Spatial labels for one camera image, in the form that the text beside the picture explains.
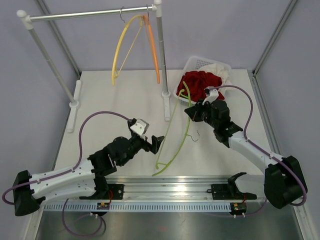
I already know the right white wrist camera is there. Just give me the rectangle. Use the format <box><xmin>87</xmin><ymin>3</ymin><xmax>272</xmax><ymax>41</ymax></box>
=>
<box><xmin>202</xmin><ymin>86</ymin><xmax>219</xmax><ymax>106</ymax></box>

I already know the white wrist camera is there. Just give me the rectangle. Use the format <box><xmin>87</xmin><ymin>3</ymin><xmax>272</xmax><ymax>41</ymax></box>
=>
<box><xmin>202</xmin><ymin>86</ymin><xmax>219</xmax><ymax>106</ymax></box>
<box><xmin>128</xmin><ymin>118</ymin><xmax>150</xmax><ymax>140</ymax></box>

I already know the white plastic basket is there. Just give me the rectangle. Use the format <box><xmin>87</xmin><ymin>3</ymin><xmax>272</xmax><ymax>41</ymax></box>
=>
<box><xmin>174</xmin><ymin>56</ymin><xmax>232</xmax><ymax>105</ymax></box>

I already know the red t shirt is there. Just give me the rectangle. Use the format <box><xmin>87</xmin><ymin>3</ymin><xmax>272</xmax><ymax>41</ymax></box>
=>
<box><xmin>176</xmin><ymin>70</ymin><xmax>223</xmax><ymax>102</ymax></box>

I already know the green hanger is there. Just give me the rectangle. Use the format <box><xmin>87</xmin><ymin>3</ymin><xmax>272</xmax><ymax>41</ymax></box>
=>
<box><xmin>151</xmin><ymin>81</ymin><xmax>197</xmax><ymax>177</ymax></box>

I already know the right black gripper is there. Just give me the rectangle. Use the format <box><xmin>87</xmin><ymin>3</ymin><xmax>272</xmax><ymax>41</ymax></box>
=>
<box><xmin>185</xmin><ymin>99</ymin><xmax>219</xmax><ymax>129</ymax></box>

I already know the metal clothes rack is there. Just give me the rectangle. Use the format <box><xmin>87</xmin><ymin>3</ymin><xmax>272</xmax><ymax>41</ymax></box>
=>
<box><xmin>16</xmin><ymin>0</ymin><xmax>171</xmax><ymax>133</ymax></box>

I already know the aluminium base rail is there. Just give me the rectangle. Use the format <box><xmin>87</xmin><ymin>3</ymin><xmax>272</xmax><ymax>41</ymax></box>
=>
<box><xmin>33</xmin><ymin>174</ymin><xmax>306</xmax><ymax>213</ymax></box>

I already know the orange hanger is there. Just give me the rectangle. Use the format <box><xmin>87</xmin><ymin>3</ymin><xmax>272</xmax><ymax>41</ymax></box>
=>
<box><xmin>143</xmin><ymin>10</ymin><xmax>161</xmax><ymax>84</ymax></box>

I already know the white t shirt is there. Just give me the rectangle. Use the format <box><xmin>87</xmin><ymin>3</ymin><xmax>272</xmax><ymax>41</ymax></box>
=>
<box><xmin>196</xmin><ymin>63</ymin><xmax>233</xmax><ymax>97</ymax></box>

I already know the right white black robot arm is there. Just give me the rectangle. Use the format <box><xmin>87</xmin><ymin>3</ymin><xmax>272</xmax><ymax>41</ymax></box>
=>
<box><xmin>184</xmin><ymin>100</ymin><xmax>308</xmax><ymax>209</ymax></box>

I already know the yellow hanger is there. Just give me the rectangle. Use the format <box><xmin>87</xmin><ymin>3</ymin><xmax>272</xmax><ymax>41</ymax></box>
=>
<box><xmin>111</xmin><ymin>14</ymin><xmax>144</xmax><ymax>87</ymax></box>

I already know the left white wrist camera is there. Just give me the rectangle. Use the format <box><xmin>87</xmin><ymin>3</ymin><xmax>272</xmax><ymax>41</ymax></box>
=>
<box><xmin>128</xmin><ymin>118</ymin><xmax>150</xmax><ymax>140</ymax></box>

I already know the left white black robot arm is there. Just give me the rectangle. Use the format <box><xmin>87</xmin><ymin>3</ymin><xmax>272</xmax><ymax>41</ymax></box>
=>
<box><xmin>12</xmin><ymin>135</ymin><xmax>165</xmax><ymax>217</ymax></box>

